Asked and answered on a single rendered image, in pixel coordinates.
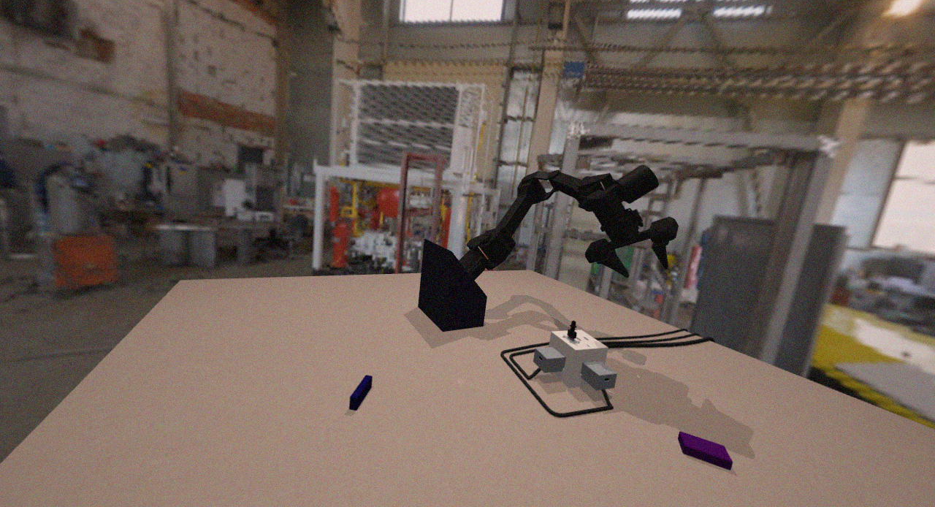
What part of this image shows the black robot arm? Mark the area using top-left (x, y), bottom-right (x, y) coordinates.
top-left (459, 165), bottom-right (659, 280)

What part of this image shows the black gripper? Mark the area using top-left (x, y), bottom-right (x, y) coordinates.
top-left (585, 208), bottom-right (679, 278)

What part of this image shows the purple flat block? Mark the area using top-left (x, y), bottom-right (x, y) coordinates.
top-left (678, 432), bottom-right (733, 470)

